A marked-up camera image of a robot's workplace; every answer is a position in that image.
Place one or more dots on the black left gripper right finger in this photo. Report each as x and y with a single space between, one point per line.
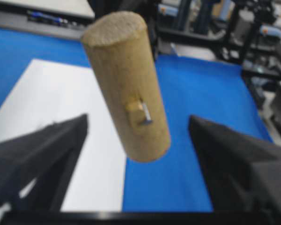
241 172

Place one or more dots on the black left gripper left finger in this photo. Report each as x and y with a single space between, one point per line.
36 168

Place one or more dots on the wooden mallet hammer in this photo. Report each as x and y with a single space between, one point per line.
118 48

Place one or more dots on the large white foam board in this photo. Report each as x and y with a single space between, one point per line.
65 104

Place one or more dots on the grey tray with pens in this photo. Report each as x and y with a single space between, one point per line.
65 19

